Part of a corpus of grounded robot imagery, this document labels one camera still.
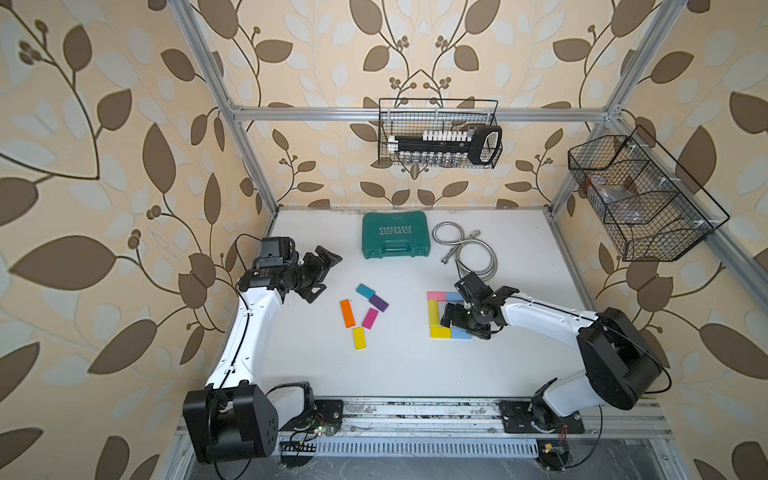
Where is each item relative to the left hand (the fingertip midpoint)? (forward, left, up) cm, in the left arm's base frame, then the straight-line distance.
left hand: (330, 265), depth 79 cm
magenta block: (-5, -10, -21) cm, 24 cm away
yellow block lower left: (-11, -7, -23) cm, 26 cm away
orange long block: (-4, -3, -21) cm, 21 cm away
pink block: (+3, -31, -21) cm, 38 cm away
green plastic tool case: (+25, -15, -16) cm, 34 cm away
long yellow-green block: (-4, -29, -20) cm, 36 cm away
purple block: (-1, -12, -20) cm, 23 cm away
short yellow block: (-10, -30, -19) cm, 37 cm away
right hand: (-8, -35, -20) cm, 41 cm away
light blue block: (-13, -35, -13) cm, 40 cm away
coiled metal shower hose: (+19, -45, -20) cm, 53 cm away
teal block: (+5, -7, -22) cm, 24 cm away
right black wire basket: (+7, -81, +15) cm, 83 cm away
